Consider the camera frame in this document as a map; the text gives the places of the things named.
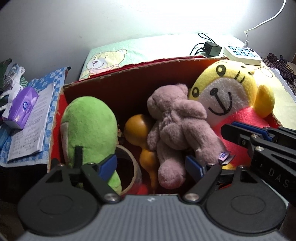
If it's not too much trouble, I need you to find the pink teddy bear plush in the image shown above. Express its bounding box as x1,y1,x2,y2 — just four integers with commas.
147,83,226,189

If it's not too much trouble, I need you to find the baby print bed sheet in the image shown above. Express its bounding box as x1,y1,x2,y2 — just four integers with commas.
79,34,295,128

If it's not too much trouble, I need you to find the white power cord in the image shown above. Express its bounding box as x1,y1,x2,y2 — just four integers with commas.
242,0,287,49

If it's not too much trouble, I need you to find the white blue power strip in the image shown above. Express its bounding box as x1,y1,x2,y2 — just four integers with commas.
223,46,261,66

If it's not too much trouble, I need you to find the red cardboard box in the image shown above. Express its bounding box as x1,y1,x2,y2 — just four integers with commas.
47,56,283,195

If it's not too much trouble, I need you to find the blue checkered towel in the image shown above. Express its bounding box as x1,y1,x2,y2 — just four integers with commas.
1,67,71,168

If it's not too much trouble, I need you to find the purple tissue pack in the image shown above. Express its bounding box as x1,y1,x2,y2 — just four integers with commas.
2,86,39,130

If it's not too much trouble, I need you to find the black power adapter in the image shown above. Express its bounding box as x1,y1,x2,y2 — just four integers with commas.
203,41,222,57

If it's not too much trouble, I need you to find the printed paper sheet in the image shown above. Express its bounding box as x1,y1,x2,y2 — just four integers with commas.
8,84,54,161

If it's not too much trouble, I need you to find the dark striped cloth bundle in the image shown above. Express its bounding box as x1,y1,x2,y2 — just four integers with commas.
267,53,295,89

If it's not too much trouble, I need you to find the yellow tiger plush toy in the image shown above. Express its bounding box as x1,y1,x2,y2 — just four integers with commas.
188,59,276,172

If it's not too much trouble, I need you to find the green bean plush toy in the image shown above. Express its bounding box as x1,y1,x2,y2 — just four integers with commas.
60,95,123,194

